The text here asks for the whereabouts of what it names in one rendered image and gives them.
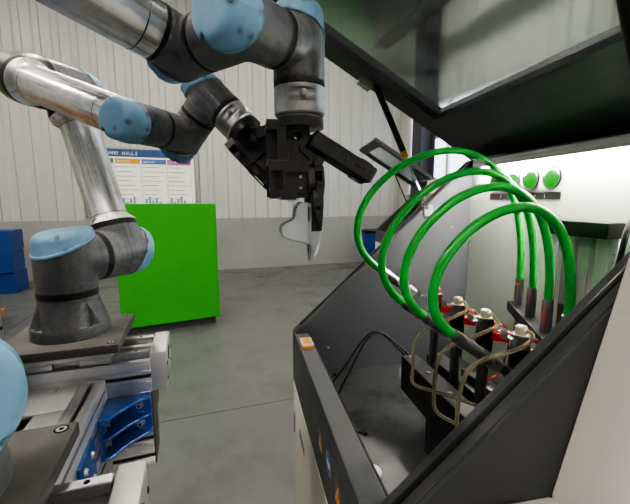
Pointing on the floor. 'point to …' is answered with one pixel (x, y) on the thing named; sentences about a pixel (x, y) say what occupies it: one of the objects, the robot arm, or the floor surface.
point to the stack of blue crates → (9, 259)
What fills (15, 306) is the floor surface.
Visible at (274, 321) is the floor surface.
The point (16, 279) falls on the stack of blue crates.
